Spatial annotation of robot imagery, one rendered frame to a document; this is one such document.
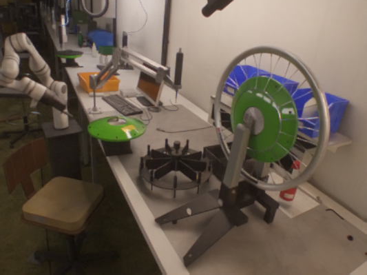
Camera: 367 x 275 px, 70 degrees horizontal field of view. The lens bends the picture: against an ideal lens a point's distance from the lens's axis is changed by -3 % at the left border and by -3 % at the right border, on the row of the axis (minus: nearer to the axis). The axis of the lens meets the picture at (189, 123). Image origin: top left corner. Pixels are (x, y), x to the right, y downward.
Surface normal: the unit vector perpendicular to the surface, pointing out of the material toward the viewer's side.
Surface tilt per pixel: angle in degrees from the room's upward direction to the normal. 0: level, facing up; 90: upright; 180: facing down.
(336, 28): 90
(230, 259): 0
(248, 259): 0
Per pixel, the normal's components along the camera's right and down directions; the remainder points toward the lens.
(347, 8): -0.87, 0.11
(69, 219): 0.10, -0.91
